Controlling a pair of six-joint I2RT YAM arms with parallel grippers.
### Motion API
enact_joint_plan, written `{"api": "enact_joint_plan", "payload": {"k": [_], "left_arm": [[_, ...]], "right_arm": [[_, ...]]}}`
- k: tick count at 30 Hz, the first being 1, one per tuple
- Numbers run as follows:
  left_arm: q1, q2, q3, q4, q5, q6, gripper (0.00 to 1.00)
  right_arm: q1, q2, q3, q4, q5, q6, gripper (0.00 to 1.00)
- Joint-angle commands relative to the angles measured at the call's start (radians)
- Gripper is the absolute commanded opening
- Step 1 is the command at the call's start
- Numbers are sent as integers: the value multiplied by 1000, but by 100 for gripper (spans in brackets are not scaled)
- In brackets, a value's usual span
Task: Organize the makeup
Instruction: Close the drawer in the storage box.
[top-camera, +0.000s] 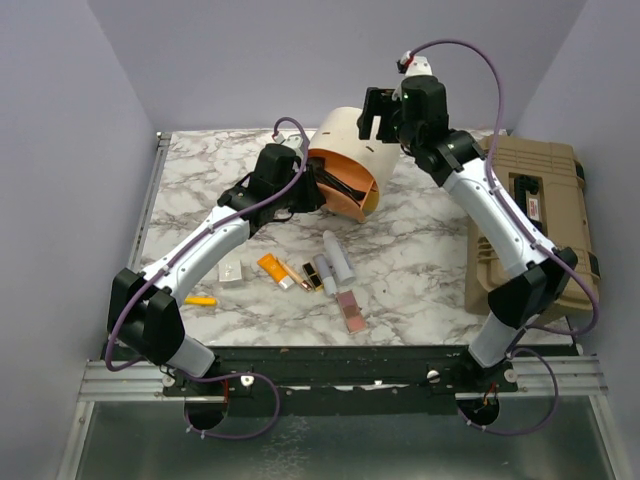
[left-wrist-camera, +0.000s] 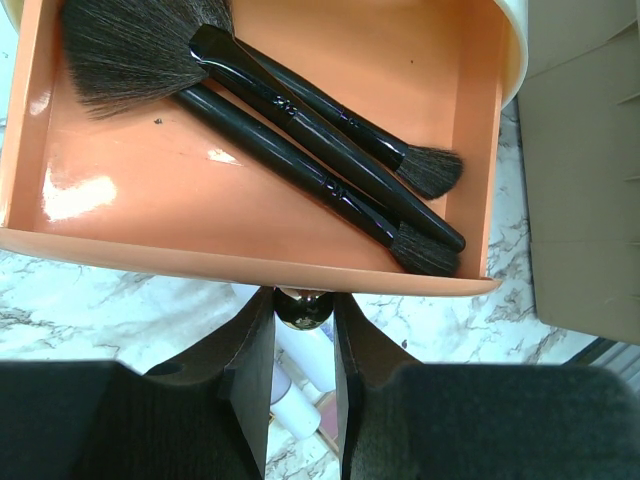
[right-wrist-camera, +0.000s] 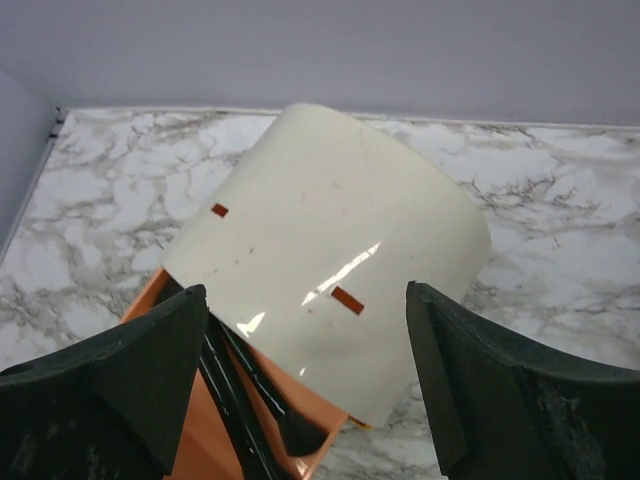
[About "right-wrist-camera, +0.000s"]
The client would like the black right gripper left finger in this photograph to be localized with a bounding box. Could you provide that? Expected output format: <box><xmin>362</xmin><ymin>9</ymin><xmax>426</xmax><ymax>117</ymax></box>
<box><xmin>1</xmin><ymin>285</ymin><xmax>207</xmax><ymax>479</ymax></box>

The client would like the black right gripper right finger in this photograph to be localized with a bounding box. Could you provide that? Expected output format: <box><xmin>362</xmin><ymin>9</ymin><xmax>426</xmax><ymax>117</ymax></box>
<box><xmin>406</xmin><ymin>282</ymin><xmax>639</xmax><ymax>479</ymax></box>

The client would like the yellow drawer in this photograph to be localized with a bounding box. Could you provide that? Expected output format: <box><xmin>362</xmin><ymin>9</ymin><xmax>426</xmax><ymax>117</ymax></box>
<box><xmin>349</xmin><ymin>417</ymin><xmax>373</xmax><ymax>431</ymax></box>

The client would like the cream round drawer organizer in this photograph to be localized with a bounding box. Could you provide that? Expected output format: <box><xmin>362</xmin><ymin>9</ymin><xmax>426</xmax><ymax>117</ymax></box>
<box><xmin>161</xmin><ymin>104</ymin><xmax>491</xmax><ymax>427</ymax></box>

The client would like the angled black makeup brush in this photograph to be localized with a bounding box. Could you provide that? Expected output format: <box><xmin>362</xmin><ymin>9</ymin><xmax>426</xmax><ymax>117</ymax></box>
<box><xmin>199</xmin><ymin>313</ymin><xmax>268</xmax><ymax>479</ymax></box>

